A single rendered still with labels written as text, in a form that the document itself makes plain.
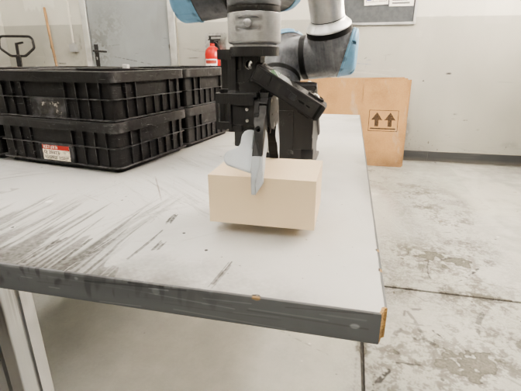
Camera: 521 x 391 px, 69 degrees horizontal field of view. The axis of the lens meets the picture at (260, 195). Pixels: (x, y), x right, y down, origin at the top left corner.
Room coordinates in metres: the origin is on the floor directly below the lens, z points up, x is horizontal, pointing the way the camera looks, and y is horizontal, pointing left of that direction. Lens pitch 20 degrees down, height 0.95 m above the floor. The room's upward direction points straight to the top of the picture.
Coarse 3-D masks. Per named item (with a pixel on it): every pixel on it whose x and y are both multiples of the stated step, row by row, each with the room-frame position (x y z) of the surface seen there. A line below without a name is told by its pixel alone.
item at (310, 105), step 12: (264, 72) 0.56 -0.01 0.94; (276, 72) 0.58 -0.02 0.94; (264, 84) 0.56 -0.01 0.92; (276, 84) 0.55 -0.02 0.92; (288, 84) 0.55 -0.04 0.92; (276, 96) 0.55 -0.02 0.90; (288, 96) 0.55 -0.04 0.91; (300, 96) 0.54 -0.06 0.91; (312, 96) 0.55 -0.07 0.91; (300, 108) 0.54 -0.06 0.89; (312, 108) 0.54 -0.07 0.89; (324, 108) 0.54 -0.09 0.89
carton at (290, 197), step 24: (216, 168) 0.57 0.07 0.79; (288, 168) 0.57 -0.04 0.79; (312, 168) 0.57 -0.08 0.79; (216, 192) 0.54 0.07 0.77; (240, 192) 0.53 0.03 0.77; (264, 192) 0.52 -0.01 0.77; (288, 192) 0.51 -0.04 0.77; (312, 192) 0.51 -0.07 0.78; (216, 216) 0.54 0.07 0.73; (240, 216) 0.53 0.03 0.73; (264, 216) 0.52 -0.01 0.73; (288, 216) 0.51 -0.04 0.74; (312, 216) 0.51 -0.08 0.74
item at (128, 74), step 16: (0, 80) 0.97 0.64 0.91; (16, 80) 0.95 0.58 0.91; (32, 80) 0.93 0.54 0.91; (48, 80) 0.92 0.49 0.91; (64, 80) 0.90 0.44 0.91; (80, 80) 0.88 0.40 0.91; (96, 80) 0.86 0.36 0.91; (112, 80) 0.86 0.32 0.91; (128, 80) 0.91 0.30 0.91; (144, 80) 0.96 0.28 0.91
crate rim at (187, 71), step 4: (156, 68) 1.17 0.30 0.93; (160, 68) 1.16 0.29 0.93; (164, 68) 1.17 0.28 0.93; (168, 68) 1.16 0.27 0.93; (184, 68) 1.46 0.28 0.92; (188, 68) 1.16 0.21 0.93; (192, 68) 1.17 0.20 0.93; (196, 68) 1.19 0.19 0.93; (200, 68) 1.21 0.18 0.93; (204, 68) 1.23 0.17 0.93; (208, 68) 1.25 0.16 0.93; (212, 68) 1.28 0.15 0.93; (216, 68) 1.31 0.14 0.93; (220, 68) 1.33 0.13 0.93; (184, 72) 1.14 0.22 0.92; (188, 72) 1.15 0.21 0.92; (192, 72) 1.17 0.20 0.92; (196, 72) 1.19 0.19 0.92; (200, 72) 1.21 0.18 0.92; (204, 72) 1.23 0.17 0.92; (208, 72) 1.25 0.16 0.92; (212, 72) 1.28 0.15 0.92; (216, 72) 1.31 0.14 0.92; (220, 72) 1.33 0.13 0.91; (184, 76) 1.14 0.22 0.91; (188, 76) 1.15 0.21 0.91; (192, 76) 1.17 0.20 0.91; (196, 76) 1.19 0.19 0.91; (200, 76) 1.21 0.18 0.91
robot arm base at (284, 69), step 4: (268, 64) 1.06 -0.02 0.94; (272, 64) 1.05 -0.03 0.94; (276, 64) 1.05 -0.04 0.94; (280, 64) 1.04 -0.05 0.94; (284, 64) 1.05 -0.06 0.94; (276, 68) 1.04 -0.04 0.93; (280, 68) 1.04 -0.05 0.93; (284, 68) 1.04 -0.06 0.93; (288, 68) 1.04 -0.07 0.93; (292, 68) 1.05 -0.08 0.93; (280, 72) 1.02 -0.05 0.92; (284, 72) 1.03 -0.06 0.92; (288, 72) 1.03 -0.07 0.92; (292, 72) 1.04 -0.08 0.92; (296, 72) 1.06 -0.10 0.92; (288, 76) 1.02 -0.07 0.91; (292, 76) 1.03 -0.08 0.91; (296, 76) 1.05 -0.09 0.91; (292, 80) 1.03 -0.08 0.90; (296, 80) 1.04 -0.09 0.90; (300, 80) 1.08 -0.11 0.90
